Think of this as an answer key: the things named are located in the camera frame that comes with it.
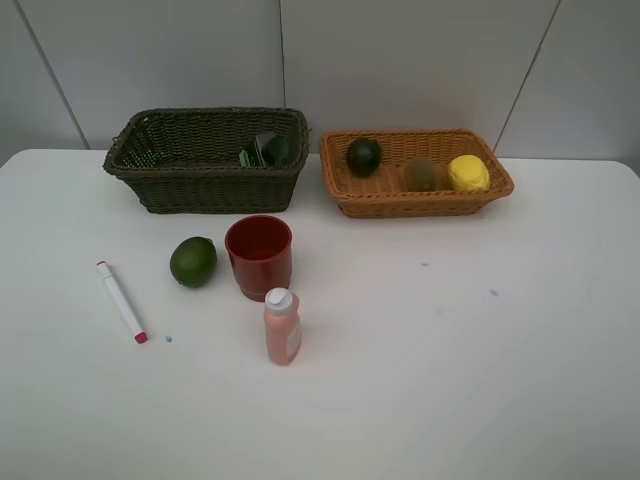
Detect red plastic cup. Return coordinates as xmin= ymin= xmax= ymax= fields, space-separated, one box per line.
xmin=225 ymin=215 xmax=292 ymax=302

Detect brown kiwi fruit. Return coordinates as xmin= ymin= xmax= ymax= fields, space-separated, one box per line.
xmin=405 ymin=157 xmax=441 ymax=192

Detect white marker red cap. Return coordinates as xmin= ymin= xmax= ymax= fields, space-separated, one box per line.
xmin=96 ymin=261 xmax=148 ymax=345

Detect green lime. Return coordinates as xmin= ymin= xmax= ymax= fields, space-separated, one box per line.
xmin=169 ymin=237 xmax=217 ymax=289

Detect dark brown wicker basket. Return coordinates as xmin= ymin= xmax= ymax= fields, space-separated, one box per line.
xmin=103 ymin=107 xmax=309 ymax=214

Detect yellow lemon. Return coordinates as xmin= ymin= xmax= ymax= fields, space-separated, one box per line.
xmin=448 ymin=155 xmax=491 ymax=191

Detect orange wicker basket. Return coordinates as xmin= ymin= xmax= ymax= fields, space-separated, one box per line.
xmin=319 ymin=128 xmax=514 ymax=218

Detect dark mangosteen fruit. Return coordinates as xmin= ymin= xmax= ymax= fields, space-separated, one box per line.
xmin=346 ymin=137 xmax=382 ymax=177

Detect pink lotion bottle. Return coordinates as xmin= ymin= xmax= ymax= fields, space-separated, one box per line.
xmin=263 ymin=287 xmax=302 ymax=366

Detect dark green black bottle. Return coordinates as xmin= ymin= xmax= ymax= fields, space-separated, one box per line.
xmin=239 ymin=132 xmax=290 ymax=169

